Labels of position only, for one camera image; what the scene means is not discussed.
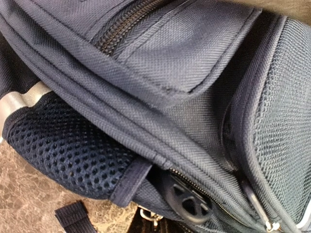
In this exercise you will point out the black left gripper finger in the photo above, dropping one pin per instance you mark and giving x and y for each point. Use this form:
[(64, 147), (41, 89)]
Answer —
[(145, 225)]

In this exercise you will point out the navy blue student backpack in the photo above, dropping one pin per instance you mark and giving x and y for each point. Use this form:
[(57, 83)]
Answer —
[(197, 110)]

